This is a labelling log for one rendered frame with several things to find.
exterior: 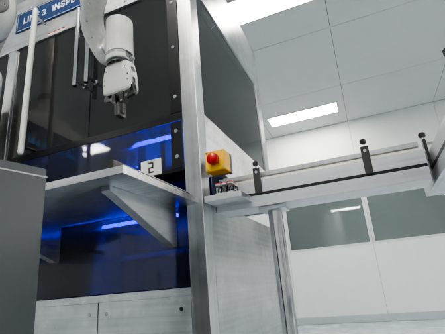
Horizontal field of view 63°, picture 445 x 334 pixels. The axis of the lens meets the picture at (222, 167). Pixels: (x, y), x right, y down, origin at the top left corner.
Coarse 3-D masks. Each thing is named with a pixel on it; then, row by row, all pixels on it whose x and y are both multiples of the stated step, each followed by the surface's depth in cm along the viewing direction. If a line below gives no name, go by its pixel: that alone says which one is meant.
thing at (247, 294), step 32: (224, 224) 133; (256, 224) 171; (224, 256) 127; (256, 256) 161; (224, 288) 121; (256, 288) 153; (64, 320) 126; (96, 320) 122; (128, 320) 117; (160, 320) 113; (192, 320) 109; (224, 320) 116; (256, 320) 145
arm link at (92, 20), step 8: (80, 0) 110; (88, 0) 108; (96, 0) 109; (104, 0) 111; (80, 8) 112; (88, 8) 110; (96, 8) 112; (104, 8) 115; (80, 16) 113; (88, 16) 112; (96, 16) 114; (88, 24) 114; (96, 24) 116; (88, 32) 115; (96, 32) 116; (104, 32) 119; (88, 40) 116; (96, 40) 116; (96, 48) 116; (96, 56) 117; (104, 56) 115; (104, 64) 118
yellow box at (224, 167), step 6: (216, 150) 121; (222, 150) 120; (222, 156) 119; (228, 156) 123; (222, 162) 119; (228, 162) 122; (210, 168) 120; (216, 168) 119; (222, 168) 118; (228, 168) 121; (210, 174) 123; (216, 174) 123; (222, 174) 124
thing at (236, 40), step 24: (48, 0) 182; (120, 0) 161; (216, 0) 182; (48, 24) 176; (72, 24) 169; (216, 24) 175; (24, 48) 180; (240, 48) 211; (168, 120) 133; (0, 144) 166; (72, 144) 148; (216, 144) 141; (264, 144) 221; (240, 168) 165; (264, 168) 212
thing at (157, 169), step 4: (148, 160) 131; (152, 160) 130; (156, 160) 130; (160, 160) 129; (144, 164) 131; (148, 164) 130; (156, 164) 129; (160, 164) 128; (144, 168) 131; (152, 168) 129; (156, 168) 129; (160, 168) 128; (156, 172) 128; (160, 172) 128
